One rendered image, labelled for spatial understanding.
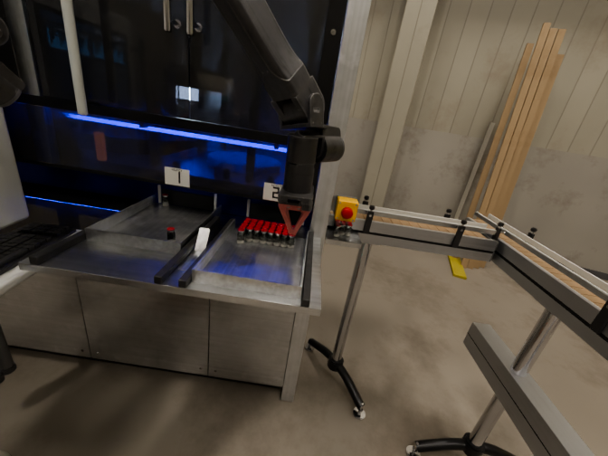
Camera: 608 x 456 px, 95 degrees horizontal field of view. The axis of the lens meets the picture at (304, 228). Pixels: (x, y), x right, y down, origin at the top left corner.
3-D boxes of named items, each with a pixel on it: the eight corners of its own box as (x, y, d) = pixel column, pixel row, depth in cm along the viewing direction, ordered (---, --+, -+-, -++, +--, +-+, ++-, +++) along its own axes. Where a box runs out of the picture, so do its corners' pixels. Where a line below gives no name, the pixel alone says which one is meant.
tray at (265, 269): (233, 227, 98) (234, 218, 96) (307, 239, 98) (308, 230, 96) (192, 281, 66) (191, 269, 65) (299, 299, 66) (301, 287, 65)
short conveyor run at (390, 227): (322, 237, 111) (329, 199, 105) (322, 223, 125) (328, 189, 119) (491, 263, 111) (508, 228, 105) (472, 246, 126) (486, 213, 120)
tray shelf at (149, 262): (142, 205, 109) (141, 201, 108) (319, 233, 109) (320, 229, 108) (19, 270, 64) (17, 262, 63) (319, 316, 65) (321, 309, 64)
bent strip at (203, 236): (200, 244, 83) (200, 226, 81) (210, 246, 83) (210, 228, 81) (176, 269, 70) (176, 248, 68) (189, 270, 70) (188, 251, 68)
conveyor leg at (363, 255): (325, 359, 152) (356, 231, 122) (341, 361, 152) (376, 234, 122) (326, 373, 144) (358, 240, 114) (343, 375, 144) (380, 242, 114)
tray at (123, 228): (154, 203, 108) (154, 194, 106) (221, 213, 108) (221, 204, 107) (86, 240, 76) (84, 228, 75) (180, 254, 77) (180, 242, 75)
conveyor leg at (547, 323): (453, 438, 123) (535, 295, 93) (473, 441, 123) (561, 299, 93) (463, 461, 114) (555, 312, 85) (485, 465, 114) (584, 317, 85)
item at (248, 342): (51, 244, 225) (25, 130, 192) (303, 284, 227) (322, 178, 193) (-137, 337, 133) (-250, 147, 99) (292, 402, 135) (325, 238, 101)
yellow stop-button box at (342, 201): (333, 213, 104) (337, 194, 101) (352, 215, 104) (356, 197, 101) (334, 220, 97) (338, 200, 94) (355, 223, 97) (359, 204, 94)
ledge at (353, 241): (324, 228, 115) (325, 224, 114) (356, 233, 115) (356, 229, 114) (325, 243, 102) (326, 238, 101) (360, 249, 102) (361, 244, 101)
